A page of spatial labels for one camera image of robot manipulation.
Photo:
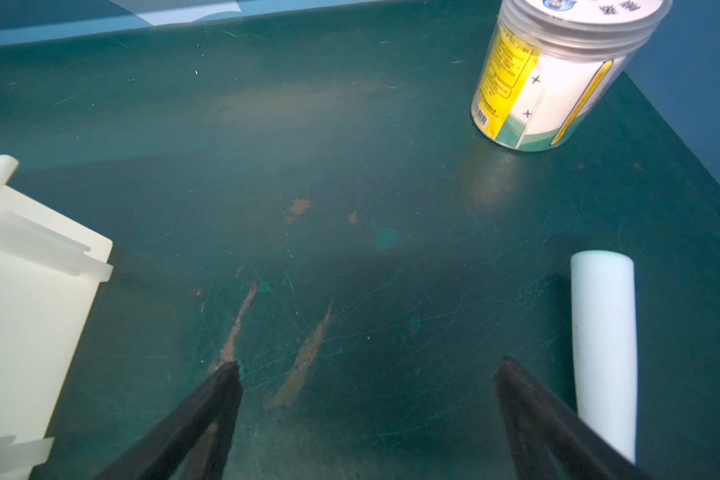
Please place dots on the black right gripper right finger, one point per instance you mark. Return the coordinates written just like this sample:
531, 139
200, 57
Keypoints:
546, 437

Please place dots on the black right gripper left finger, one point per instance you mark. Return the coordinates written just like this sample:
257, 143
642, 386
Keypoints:
197, 435

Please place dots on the clear labelled plastic jar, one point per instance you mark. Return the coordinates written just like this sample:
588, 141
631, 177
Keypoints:
549, 62

